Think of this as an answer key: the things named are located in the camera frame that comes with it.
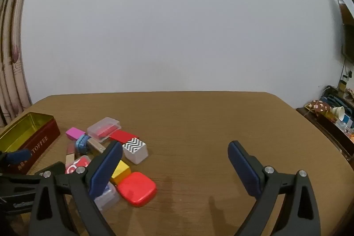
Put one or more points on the white paper cup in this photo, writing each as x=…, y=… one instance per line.
x=338, y=112

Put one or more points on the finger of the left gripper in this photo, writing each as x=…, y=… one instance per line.
x=8, y=159

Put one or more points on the red rounded square case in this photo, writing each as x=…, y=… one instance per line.
x=137, y=189

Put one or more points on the wall mounted television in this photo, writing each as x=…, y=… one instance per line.
x=347, y=28

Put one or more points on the blue polka dot case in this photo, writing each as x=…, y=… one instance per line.
x=81, y=144

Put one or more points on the red gold toffee tin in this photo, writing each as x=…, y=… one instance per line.
x=34, y=132

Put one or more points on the cluttered side shelf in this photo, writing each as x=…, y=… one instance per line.
x=318, y=112

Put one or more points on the floral beige curtain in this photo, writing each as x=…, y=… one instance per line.
x=15, y=97

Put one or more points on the white zigzag pattern box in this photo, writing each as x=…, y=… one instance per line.
x=135, y=150

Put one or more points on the silver gold rectangular bar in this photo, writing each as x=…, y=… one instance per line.
x=95, y=145

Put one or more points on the red rectangular block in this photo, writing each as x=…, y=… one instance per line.
x=121, y=136

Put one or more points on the clear box red insert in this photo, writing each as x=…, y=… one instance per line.
x=101, y=130

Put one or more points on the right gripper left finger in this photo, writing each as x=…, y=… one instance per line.
x=50, y=216

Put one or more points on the yellow orange cube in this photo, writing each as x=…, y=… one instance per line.
x=121, y=172

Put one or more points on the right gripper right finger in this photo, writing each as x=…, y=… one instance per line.
x=299, y=214

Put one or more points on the pink rectangular block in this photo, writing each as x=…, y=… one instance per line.
x=74, y=133

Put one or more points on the clear box blue label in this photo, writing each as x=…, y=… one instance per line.
x=108, y=198

